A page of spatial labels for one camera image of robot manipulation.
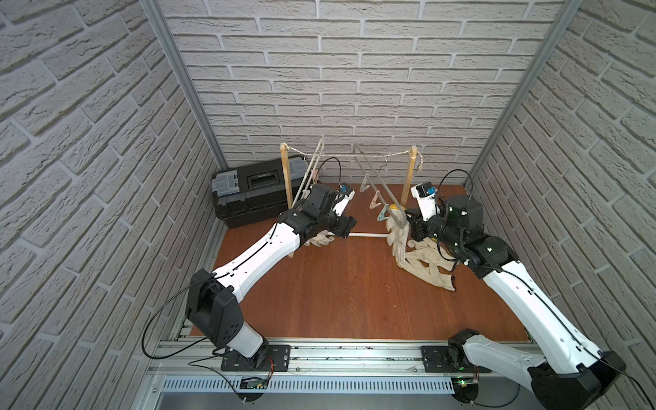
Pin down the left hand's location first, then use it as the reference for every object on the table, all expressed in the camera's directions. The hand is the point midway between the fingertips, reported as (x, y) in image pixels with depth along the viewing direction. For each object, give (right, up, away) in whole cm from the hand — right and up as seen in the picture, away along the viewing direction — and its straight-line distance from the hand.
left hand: (351, 212), depth 79 cm
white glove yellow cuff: (-10, -9, +8) cm, 16 cm away
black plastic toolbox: (-35, +7, +15) cm, 39 cm away
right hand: (+16, +1, -8) cm, 18 cm away
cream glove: (+28, -17, +14) cm, 36 cm away
